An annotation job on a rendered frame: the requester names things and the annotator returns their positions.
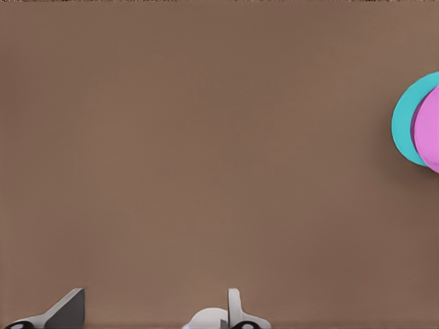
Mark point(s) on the pink plate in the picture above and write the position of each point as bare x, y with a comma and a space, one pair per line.
428, 130

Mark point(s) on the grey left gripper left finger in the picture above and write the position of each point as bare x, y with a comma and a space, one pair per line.
65, 310

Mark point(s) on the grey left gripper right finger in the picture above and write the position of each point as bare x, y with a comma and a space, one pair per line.
235, 308

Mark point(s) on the blue plate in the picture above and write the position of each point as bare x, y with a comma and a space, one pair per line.
404, 120

